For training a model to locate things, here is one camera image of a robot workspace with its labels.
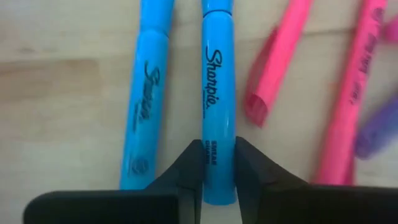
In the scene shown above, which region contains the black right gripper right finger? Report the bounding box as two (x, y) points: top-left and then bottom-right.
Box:
(234, 136), (398, 224)

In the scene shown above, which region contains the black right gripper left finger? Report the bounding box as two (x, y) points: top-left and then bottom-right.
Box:
(23, 139), (206, 224)

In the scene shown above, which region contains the purple highlighter marker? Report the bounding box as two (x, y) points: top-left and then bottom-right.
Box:
(353, 95), (398, 161)

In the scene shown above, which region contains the blue highlighter marker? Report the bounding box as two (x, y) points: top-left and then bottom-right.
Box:
(200, 0), (238, 206)
(119, 0), (176, 191)

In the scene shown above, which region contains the pink highlighter marker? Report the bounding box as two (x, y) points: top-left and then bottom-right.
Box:
(243, 0), (315, 129)
(310, 0), (389, 187)

